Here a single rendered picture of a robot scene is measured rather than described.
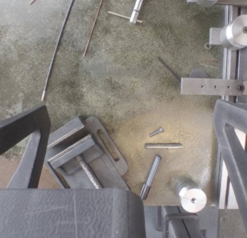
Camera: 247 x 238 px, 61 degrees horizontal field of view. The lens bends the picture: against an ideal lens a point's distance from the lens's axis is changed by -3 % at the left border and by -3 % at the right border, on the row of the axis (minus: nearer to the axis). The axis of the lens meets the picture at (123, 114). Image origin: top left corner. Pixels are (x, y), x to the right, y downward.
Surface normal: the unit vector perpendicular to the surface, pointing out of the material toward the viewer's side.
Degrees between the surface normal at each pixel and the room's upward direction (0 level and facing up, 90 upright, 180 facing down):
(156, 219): 45
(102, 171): 0
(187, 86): 0
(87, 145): 0
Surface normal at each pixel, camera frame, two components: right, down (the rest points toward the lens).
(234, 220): -0.02, 0.10
